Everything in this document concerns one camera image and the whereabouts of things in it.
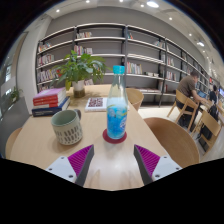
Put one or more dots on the dark blue book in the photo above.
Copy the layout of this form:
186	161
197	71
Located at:
48	110

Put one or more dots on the green potted plant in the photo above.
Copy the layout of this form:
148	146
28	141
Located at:
80	68

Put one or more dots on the small green window plant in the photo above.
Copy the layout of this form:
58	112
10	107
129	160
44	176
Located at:
14	94

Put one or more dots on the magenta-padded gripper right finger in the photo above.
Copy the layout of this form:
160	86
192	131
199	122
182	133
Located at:
163	166

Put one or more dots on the group of ceiling lights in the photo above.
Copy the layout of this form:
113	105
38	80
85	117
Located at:
152	4

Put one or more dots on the clear bottle with blue cap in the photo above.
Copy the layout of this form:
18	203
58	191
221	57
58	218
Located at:
116	120

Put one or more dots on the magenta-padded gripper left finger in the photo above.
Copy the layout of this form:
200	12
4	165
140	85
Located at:
65	166

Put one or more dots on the grey patterned ceramic mug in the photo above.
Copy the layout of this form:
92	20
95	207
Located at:
68	130

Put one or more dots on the open laptop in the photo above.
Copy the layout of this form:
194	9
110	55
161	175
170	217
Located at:
202	94

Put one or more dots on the group of slatted wooden chairs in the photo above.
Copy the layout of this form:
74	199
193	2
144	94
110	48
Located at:
210	123

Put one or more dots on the flat round red coaster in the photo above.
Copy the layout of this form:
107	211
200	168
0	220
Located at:
113	141

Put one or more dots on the red book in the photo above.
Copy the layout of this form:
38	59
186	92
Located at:
46	101

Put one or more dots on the white booklet with printed cover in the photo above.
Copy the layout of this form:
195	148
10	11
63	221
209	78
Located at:
96	104

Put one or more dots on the grey shelf unit with books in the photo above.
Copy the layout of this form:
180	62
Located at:
143	50

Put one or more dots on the pink-covered book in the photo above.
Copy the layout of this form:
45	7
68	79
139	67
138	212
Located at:
48	92

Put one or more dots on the black backpack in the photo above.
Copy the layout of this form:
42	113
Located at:
207	131

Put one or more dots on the person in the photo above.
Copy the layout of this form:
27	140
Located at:
186	86
213	96

